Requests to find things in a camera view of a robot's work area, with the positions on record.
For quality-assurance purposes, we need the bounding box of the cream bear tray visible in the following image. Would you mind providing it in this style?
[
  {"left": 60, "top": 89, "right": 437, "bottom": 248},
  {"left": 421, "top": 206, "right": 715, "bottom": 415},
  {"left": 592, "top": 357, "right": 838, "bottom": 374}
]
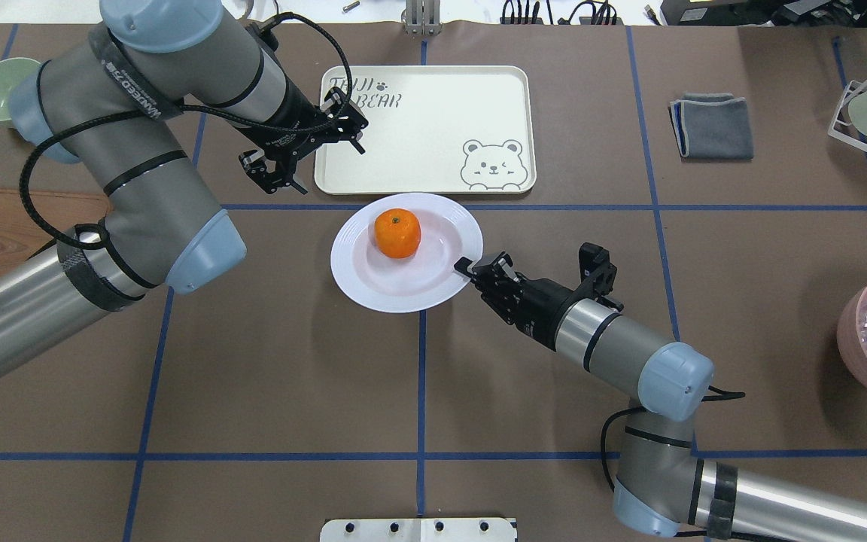
[{"left": 313, "top": 65, "right": 537, "bottom": 196}]

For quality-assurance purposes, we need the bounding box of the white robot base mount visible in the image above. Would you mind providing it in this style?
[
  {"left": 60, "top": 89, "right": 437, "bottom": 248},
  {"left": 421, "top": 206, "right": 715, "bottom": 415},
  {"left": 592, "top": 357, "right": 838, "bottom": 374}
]
[{"left": 319, "top": 517, "right": 519, "bottom": 541}]

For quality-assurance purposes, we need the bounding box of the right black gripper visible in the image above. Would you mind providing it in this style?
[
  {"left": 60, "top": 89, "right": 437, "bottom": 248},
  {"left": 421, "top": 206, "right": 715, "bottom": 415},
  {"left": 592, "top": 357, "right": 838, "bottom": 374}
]
[{"left": 453, "top": 251, "right": 579, "bottom": 348}]

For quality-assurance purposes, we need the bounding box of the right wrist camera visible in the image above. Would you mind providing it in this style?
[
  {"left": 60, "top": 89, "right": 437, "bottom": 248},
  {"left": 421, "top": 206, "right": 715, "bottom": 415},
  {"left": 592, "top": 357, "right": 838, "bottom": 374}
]
[{"left": 572, "top": 242, "right": 624, "bottom": 312}]

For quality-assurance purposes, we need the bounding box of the orange fruit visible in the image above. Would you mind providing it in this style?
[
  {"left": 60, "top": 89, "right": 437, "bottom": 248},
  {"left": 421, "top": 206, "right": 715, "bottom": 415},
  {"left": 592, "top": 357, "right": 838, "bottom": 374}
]
[{"left": 373, "top": 207, "right": 422, "bottom": 260}]

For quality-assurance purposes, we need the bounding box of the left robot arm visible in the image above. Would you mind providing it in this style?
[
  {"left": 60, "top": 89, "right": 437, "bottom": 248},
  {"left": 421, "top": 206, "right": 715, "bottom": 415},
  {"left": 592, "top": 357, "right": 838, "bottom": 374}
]
[{"left": 0, "top": 1, "right": 368, "bottom": 378}]

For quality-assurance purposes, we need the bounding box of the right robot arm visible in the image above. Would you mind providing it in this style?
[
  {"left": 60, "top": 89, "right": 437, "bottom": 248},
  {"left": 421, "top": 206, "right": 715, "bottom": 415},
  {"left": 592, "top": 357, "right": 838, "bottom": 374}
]
[{"left": 230, "top": 142, "right": 867, "bottom": 516}]

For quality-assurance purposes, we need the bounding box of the white round plate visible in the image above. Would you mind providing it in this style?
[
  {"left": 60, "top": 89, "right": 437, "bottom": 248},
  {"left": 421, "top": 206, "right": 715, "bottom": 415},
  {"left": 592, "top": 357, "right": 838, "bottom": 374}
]
[{"left": 330, "top": 193, "right": 484, "bottom": 313}]

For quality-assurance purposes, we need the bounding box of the grey folded cloth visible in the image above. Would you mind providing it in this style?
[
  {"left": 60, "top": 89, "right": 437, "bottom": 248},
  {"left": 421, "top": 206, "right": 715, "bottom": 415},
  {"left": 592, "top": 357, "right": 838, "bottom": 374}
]
[{"left": 668, "top": 93, "right": 754, "bottom": 161}]

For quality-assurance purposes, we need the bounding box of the wooden cutting board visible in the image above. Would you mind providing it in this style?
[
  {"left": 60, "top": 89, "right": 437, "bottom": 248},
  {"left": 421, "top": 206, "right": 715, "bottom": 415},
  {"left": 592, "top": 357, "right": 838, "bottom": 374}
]
[{"left": 0, "top": 187, "right": 114, "bottom": 302}]

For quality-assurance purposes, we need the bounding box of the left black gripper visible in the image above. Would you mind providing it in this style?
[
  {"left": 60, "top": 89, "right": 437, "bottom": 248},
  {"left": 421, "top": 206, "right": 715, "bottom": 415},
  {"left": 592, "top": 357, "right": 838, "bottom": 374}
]
[{"left": 239, "top": 83, "right": 368, "bottom": 195}]

